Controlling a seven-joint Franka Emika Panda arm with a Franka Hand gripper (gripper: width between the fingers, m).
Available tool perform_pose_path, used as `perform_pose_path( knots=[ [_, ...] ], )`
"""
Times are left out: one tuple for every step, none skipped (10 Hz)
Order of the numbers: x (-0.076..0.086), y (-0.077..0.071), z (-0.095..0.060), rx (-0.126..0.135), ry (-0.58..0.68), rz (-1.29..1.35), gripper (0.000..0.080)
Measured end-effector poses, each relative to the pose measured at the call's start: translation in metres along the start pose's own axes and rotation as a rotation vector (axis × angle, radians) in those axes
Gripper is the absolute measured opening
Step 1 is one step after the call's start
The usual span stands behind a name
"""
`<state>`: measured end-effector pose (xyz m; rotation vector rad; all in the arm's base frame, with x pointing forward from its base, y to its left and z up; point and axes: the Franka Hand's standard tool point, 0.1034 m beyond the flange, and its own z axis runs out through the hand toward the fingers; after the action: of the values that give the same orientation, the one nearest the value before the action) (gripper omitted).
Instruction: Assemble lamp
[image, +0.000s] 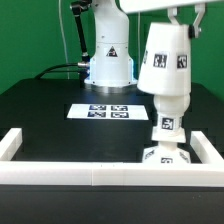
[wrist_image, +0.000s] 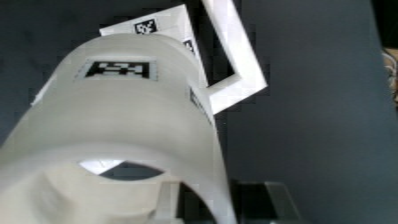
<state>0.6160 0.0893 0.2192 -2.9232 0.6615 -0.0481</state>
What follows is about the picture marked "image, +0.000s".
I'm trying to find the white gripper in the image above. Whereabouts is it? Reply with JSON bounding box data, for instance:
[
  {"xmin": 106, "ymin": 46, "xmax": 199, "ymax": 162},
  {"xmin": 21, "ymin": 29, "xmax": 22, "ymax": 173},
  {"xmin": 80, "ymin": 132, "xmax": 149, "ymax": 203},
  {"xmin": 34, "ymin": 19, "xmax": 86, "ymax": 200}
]
[{"xmin": 119, "ymin": 0, "xmax": 224, "ymax": 38}]

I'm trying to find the white lamp shade cone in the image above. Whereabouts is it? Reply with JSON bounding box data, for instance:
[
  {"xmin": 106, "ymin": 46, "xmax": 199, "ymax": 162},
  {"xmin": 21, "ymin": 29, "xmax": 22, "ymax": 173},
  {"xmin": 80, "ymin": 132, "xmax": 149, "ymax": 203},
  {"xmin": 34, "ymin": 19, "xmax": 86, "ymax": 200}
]
[{"xmin": 137, "ymin": 23, "xmax": 191, "ymax": 96}]

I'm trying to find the white lamp bulb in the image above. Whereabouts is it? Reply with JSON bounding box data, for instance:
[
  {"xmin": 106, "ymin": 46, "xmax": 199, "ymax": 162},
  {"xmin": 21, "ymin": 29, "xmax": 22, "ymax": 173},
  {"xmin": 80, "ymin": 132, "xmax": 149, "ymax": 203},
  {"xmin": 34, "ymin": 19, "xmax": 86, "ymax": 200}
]
[{"xmin": 152, "ymin": 94, "xmax": 190, "ymax": 143}]

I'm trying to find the white lamp base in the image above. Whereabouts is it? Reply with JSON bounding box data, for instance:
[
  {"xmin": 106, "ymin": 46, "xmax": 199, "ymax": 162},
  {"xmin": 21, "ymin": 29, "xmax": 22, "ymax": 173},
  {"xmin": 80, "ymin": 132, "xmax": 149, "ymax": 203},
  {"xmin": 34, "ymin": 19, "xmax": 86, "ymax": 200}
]
[{"xmin": 142, "ymin": 126, "xmax": 193, "ymax": 164}]

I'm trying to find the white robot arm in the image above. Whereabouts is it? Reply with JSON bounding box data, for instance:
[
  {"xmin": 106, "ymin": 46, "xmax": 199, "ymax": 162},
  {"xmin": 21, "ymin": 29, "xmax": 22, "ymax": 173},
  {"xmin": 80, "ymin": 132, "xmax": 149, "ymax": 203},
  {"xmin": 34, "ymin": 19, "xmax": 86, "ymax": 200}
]
[{"xmin": 91, "ymin": 0, "xmax": 222, "ymax": 68}]

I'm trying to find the white flat marker plate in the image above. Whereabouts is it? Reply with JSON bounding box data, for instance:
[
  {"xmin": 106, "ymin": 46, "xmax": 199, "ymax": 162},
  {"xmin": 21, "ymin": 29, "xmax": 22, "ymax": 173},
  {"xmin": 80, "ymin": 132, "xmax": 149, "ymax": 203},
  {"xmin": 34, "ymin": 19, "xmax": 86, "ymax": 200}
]
[{"xmin": 67, "ymin": 104, "xmax": 148, "ymax": 120}]

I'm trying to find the white U-shaped fence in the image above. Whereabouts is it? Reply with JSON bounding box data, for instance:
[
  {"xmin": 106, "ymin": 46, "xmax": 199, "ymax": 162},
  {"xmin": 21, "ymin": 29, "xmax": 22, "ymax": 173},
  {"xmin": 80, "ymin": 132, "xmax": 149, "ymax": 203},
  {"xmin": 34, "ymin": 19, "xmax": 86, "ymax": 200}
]
[{"xmin": 0, "ymin": 128, "xmax": 224, "ymax": 187}]

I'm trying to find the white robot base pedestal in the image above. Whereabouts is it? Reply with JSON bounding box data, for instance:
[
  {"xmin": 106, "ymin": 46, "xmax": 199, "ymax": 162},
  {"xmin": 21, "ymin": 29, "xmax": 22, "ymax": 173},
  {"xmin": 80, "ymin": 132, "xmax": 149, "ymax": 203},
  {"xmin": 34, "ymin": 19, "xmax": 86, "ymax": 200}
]
[{"xmin": 84, "ymin": 56, "xmax": 137, "ymax": 88}]

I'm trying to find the black camera stand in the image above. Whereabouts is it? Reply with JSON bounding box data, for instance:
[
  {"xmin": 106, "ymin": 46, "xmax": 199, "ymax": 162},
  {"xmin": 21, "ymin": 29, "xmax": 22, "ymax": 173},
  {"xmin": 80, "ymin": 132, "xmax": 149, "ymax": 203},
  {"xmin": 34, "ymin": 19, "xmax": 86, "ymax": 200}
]
[{"xmin": 70, "ymin": 0, "xmax": 92, "ymax": 62}]

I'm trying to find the white cable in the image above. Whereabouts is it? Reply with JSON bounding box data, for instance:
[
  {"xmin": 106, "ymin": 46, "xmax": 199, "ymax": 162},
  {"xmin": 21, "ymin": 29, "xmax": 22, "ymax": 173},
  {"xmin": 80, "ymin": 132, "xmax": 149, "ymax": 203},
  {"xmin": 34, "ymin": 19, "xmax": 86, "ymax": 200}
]
[{"xmin": 58, "ymin": 0, "xmax": 71, "ymax": 80}]

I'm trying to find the black cable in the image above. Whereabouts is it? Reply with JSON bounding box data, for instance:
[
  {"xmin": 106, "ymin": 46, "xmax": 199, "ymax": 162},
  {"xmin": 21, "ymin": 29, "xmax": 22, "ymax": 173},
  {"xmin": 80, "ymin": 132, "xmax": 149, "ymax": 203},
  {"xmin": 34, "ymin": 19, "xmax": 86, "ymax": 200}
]
[{"xmin": 31, "ymin": 62, "xmax": 91, "ymax": 82}]

